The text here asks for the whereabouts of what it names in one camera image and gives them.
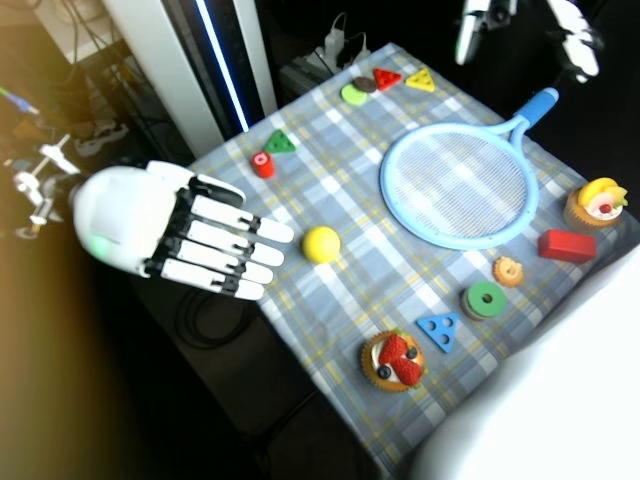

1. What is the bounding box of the white power strip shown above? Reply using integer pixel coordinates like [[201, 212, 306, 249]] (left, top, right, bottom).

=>
[[294, 44, 374, 77]]

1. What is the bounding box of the yellow triangle block with holes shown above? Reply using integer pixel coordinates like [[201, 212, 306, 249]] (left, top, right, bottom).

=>
[[404, 67, 437, 94]]

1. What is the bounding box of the blue triangle block with holes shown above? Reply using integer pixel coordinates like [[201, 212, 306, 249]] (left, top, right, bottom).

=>
[[415, 312, 460, 355]]

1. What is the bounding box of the black coiled cable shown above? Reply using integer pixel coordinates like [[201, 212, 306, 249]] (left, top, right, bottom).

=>
[[174, 287, 251, 351]]

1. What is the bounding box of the red rectangular block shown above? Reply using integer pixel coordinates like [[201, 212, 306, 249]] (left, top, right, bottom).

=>
[[537, 228, 599, 265]]

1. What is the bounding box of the light blue toy racket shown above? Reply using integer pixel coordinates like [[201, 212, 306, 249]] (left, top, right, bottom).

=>
[[378, 87, 561, 251]]

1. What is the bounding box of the light green round toy biscuit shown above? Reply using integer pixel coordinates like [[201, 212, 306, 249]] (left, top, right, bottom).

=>
[[340, 82, 370, 107]]

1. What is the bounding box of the green triangle block with holes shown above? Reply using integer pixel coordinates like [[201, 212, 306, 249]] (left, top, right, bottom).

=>
[[262, 128, 300, 156]]

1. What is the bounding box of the white column with blue light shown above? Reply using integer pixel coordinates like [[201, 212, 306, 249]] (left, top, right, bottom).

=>
[[102, 0, 279, 161]]

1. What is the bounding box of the toy cupcake with strawberries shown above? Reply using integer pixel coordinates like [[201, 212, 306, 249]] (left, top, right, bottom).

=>
[[360, 328, 427, 394]]

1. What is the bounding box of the red cylinder block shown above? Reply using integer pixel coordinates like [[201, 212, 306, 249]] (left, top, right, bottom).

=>
[[250, 151, 277, 180]]

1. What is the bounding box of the toy cupcake with mango slices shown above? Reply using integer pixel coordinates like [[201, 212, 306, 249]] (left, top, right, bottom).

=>
[[563, 176, 630, 235]]

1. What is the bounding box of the green ring block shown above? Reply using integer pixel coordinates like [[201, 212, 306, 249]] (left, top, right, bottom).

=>
[[459, 280, 510, 322]]

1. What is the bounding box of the red triangle block with holes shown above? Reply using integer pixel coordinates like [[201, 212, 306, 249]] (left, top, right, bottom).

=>
[[372, 67, 404, 92]]

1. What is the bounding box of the grey metal box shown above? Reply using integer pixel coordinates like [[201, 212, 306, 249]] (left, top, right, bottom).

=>
[[277, 60, 331, 99]]

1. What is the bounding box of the white smooth housing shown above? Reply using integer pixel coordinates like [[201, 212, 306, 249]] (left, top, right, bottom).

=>
[[407, 249, 640, 480]]

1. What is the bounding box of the white plug adapter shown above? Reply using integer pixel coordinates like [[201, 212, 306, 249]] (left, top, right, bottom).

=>
[[323, 13, 349, 59]]

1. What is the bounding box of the blue plaid tablecloth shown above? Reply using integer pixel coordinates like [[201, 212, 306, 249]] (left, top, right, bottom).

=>
[[188, 42, 640, 480]]

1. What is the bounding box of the yellow foam ball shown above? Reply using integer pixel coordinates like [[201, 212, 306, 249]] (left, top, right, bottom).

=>
[[301, 225, 343, 265]]

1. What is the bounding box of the white equipment case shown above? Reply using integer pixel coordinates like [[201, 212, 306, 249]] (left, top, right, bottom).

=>
[[34, 0, 131, 66]]

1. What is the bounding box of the small orange toy biscuit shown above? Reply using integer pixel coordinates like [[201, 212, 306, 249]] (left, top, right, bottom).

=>
[[491, 255, 525, 289]]

